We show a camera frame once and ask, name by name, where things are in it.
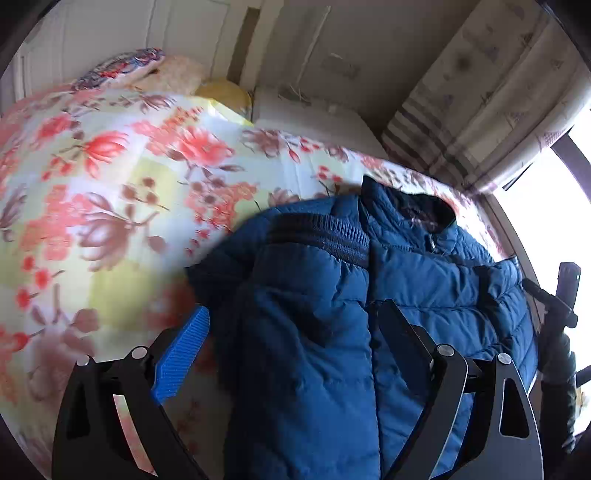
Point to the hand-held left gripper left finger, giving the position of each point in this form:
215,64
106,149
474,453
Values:
182,355

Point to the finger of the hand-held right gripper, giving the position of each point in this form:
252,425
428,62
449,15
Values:
538,290

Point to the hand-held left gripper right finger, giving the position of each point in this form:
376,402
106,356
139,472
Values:
397,327

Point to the blue quilted jacket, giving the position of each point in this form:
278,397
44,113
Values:
314,323

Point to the person's right forearm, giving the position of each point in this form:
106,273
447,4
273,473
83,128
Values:
558,392

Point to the white windowsill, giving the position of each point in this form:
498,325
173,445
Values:
510,226

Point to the window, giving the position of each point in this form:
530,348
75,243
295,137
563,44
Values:
554,207

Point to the floral quilt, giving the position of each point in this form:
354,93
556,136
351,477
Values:
115,184

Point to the printed curtain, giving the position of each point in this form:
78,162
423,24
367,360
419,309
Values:
485,92

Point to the white nightstand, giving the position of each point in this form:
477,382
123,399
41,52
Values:
314,122

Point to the yellow pillow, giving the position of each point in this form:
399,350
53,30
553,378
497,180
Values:
226,97

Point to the cream plush pillow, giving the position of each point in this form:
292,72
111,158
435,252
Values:
180,76

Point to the white pole lamp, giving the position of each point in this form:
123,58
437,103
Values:
314,46

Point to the purple patterned pillow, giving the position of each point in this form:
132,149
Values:
124,67

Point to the white bed headboard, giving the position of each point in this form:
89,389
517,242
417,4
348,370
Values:
115,27

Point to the wall socket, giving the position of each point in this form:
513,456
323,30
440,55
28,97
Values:
340,67

